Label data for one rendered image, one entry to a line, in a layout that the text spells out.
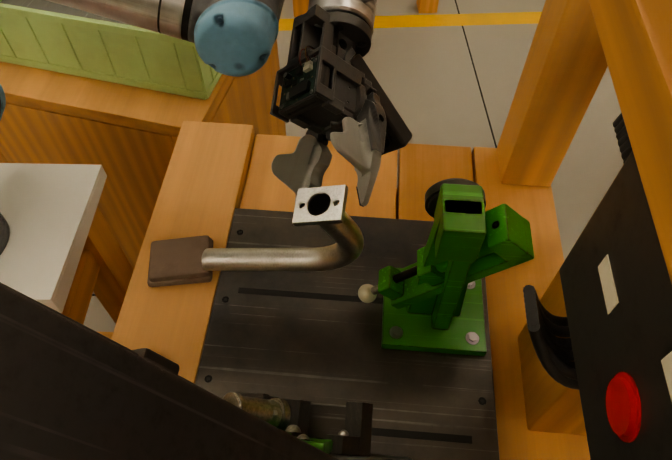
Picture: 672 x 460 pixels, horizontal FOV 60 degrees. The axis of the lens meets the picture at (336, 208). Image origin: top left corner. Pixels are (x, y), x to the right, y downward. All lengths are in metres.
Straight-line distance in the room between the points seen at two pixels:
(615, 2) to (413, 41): 2.47
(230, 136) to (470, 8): 2.10
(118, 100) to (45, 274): 0.52
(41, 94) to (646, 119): 1.36
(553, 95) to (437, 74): 1.72
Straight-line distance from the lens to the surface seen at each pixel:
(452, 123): 2.44
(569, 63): 0.92
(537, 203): 1.09
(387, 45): 2.77
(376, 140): 0.57
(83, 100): 1.45
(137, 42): 1.34
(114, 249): 1.30
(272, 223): 0.99
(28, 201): 1.16
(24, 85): 1.55
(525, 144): 1.02
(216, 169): 1.07
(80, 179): 1.15
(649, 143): 0.29
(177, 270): 0.93
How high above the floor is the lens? 1.71
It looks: 54 degrees down
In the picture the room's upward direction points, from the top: straight up
